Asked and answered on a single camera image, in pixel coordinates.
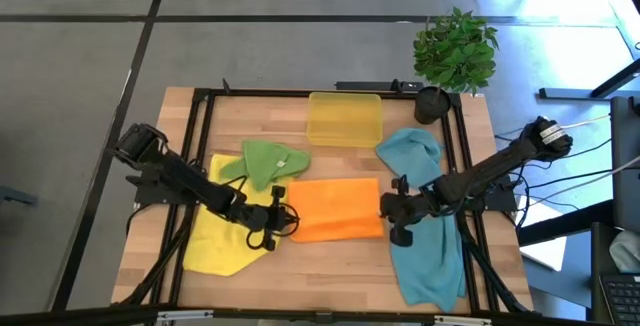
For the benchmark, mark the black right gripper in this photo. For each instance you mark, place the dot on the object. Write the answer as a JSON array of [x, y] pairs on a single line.
[[410, 208]]

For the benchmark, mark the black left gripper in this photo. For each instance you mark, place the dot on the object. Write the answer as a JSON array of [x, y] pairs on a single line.
[[257, 217]]

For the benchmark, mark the orange microfiber towel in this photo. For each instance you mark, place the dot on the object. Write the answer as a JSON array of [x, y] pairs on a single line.
[[335, 208]]

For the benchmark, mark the green microfiber towel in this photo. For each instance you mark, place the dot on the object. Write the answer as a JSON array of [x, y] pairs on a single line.
[[270, 163]]

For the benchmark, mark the teal microfiber towel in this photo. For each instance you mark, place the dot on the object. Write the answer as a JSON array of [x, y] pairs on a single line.
[[410, 156], [430, 271]]

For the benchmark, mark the yellow microfiber towel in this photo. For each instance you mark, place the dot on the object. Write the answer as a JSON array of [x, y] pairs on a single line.
[[215, 246]]

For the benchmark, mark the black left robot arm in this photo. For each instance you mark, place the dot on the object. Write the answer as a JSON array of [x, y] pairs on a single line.
[[180, 176]]

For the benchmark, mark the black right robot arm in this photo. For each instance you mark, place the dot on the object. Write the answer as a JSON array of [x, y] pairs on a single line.
[[490, 166]]

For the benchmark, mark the yellow translucent plastic bin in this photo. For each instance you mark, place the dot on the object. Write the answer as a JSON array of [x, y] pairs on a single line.
[[345, 118]]

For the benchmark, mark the potted green plant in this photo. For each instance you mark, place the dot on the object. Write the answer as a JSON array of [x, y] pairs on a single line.
[[455, 51]]

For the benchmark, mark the black desk leg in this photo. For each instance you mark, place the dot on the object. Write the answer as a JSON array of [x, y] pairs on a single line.
[[575, 93]]

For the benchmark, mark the grey computer monitor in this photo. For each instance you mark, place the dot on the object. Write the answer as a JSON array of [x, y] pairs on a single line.
[[627, 166]]

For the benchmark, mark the grey white cloth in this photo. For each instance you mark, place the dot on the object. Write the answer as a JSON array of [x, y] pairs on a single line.
[[627, 251]]

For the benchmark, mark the black keyboard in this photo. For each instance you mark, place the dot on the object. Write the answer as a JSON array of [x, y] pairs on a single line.
[[622, 301]]

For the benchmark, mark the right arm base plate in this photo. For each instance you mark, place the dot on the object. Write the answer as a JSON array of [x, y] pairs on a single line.
[[502, 198]]

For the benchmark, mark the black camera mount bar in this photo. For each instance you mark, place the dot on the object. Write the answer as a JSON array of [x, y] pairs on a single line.
[[370, 86]]

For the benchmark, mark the silver frame bracket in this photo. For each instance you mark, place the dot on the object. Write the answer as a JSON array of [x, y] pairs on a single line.
[[462, 320], [185, 315]]

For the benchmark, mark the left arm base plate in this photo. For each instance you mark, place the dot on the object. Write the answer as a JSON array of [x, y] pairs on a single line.
[[150, 196]]

